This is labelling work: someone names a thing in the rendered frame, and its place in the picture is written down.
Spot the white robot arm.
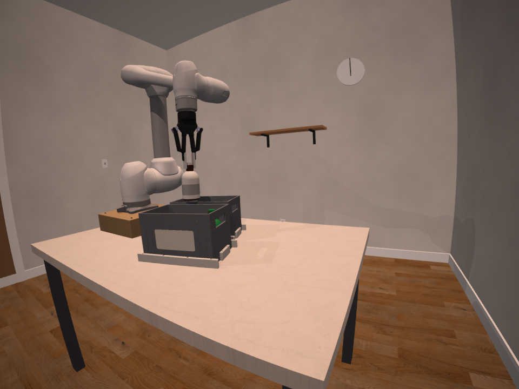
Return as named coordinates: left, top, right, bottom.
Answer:
left=116, top=61, right=230, bottom=214

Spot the green bottle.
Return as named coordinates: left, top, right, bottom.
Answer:
left=208, top=209, right=221, bottom=226

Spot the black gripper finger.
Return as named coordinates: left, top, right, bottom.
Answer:
left=171, top=125, right=187, bottom=169
left=189, top=125, right=203, bottom=168

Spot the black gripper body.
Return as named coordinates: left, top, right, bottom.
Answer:
left=177, top=111, right=197, bottom=135

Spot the beige bottle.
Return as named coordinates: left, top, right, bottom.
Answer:
left=182, top=163, right=200, bottom=200

